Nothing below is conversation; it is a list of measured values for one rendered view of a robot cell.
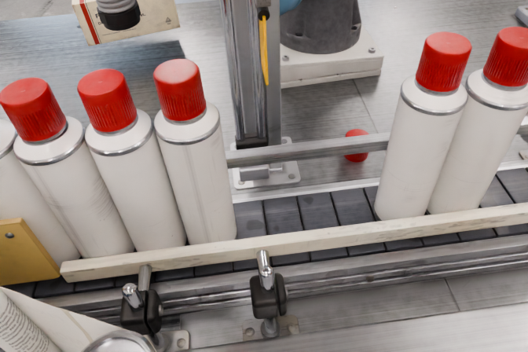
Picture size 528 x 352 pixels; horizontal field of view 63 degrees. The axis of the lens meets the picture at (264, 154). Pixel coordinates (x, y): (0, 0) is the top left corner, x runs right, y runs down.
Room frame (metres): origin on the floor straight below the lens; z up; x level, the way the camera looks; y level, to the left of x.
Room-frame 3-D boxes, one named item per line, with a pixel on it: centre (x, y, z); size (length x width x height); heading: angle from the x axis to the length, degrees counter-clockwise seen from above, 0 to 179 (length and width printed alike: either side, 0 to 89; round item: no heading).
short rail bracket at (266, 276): (0.17, 0.00, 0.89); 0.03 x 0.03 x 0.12; 5
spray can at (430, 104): (0.27, -0.14, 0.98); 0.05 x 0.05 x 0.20
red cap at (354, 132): (0.41, -0.13, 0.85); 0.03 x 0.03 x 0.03
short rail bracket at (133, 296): (0.18, 0.11, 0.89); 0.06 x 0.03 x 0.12; 5
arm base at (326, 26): (0.67, -0.11, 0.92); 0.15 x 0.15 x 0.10
